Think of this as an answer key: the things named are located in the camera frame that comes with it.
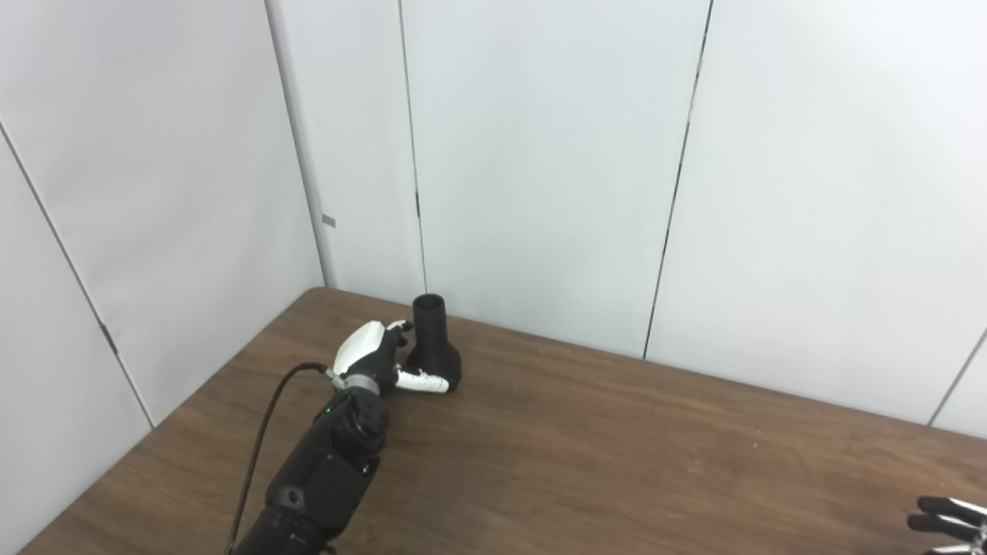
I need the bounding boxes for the black funnel-shaped nozzle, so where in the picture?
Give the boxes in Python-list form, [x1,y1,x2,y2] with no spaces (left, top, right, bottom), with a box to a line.
[405,294,463,392]

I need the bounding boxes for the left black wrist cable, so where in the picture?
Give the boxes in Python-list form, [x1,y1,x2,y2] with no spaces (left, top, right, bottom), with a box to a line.
[225,362,334,555]

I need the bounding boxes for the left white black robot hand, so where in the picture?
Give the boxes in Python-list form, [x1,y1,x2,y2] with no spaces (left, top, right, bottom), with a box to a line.
[332,319,450,395]

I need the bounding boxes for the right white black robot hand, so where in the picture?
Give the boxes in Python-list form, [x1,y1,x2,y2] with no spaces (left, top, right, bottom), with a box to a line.
[907,496,987,555]

